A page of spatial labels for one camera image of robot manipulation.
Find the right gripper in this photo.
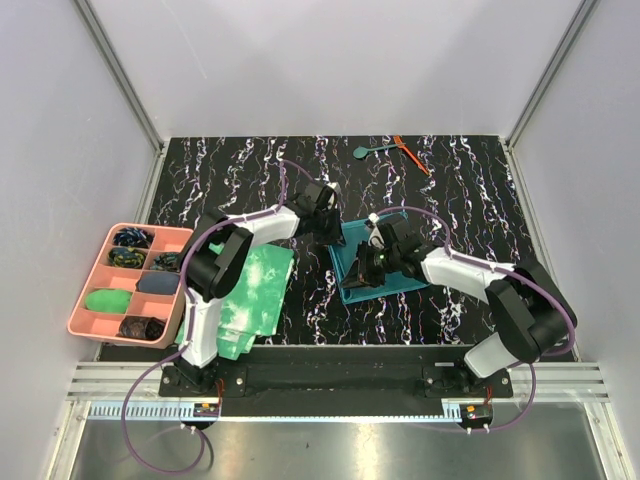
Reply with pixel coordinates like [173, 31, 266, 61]
[340, 241, 400, 290]

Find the teal satin napkin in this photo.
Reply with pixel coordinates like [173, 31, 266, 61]
[328, 219, 426, 305]

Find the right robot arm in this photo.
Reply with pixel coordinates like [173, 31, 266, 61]
[341, 214, 577, 397]

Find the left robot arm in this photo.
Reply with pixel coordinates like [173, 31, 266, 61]
[180, 181, 345, 396]

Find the teal plastic spoon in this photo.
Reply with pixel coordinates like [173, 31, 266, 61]
[353, 144, 397, 160]

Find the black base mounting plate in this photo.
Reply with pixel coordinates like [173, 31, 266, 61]
[157, 346, 507, 397]

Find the green tie-dye cloth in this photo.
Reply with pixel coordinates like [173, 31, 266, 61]
[180, 244, 294, 368]

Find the orange plastic fork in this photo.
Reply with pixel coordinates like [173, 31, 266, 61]
[393, 135, 430, 176]

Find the black marble pattern mat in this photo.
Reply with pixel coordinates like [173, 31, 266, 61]
[149, 135, 534, 345]

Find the dark blue rolled cloth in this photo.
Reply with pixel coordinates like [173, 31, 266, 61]
[136, 271, 180, 296]

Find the blue patterned rolled cloth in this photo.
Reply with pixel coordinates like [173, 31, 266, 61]
[113, 227, 154, 249]

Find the pink compartment tray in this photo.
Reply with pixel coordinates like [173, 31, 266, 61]
[67, 223, 192, 349]

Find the brown patterned rolled cloth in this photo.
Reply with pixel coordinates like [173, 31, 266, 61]
[118, 316, 166, 341]

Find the green rolled cloth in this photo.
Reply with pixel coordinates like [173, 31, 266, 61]
[85, 289, 132, 314]

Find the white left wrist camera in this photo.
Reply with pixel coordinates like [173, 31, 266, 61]
[326, 182, 341, 210]

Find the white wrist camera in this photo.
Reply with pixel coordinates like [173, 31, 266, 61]
[326, 182, 341, 210]
[365, 213, 385, 250]

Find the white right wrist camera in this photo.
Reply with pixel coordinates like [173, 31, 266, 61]
[365, 213, 385, 250]

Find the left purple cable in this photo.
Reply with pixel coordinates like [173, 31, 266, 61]
[119, 159, 316, 476]

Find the left aluminium frame post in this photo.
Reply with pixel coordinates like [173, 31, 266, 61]
[71, 0, 165, 154]

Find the aluminium frame post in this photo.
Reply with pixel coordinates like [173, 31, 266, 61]
[505, 0, 600, 149]
[71, 0, 165, 154]

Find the aluminium front rail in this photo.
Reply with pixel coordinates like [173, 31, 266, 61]
[66, 362, 609, 423]

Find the right aluminium frame post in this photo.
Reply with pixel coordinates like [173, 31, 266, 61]
[505, 0, 600, 149]

